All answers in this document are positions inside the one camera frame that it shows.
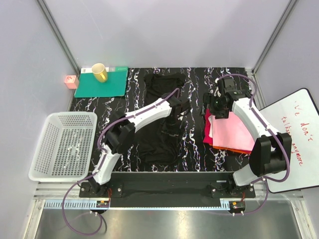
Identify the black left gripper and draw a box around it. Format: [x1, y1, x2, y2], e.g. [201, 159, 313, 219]
[158, 116, 187, 144]

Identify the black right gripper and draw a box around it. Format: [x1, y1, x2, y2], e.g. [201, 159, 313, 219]
[199, 92, 229, 120]

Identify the black printed t-shirt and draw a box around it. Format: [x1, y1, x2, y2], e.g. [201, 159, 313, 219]
[136, 72, 187, 165]

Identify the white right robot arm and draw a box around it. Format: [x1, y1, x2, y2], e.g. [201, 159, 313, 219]
[202, 74, 292, 198]

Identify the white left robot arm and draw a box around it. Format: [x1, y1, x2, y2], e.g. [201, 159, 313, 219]
[88, 94, 190, 197]

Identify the light pink folded t-shirt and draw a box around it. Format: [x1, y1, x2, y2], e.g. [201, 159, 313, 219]
[213, 112, 255, 151]

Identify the black marbled table mat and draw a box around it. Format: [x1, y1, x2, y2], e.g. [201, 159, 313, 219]
[70, 67, 254, 172]

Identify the magenta folded t-shirt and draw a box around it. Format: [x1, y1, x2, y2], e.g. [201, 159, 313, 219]
[203, 109, 215, 146]

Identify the orange folded t-shirt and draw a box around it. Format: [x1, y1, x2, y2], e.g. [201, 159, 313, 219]
[212, 146, 251, 154]

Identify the teal book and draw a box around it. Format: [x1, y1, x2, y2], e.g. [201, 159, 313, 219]
[74, 67, 128, 98]

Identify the white dry-erase board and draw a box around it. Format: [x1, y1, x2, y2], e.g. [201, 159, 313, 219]
[261, 88, 319, 193]

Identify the yellow paper cup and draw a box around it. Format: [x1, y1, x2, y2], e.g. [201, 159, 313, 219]
[91, 63, 108, 83]

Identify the pink cube block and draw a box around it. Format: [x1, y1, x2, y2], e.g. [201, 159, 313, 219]
[64, 75, 79, 89]

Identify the white plastic laundry basket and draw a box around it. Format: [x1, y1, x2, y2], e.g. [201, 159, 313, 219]
[28, 112, 97, 183]

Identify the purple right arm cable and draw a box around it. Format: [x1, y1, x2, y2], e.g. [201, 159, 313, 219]
[215, 74, 290, 215]

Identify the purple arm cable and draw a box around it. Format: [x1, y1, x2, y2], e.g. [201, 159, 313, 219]
[215, 74, 290, 215]
[61, 87, 180, 236]

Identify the white slotted cable duct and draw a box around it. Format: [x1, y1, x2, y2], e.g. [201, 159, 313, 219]
[44, 199, 110, 210]

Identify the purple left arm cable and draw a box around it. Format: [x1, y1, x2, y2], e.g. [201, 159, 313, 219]
[61, 87, 180, 236]

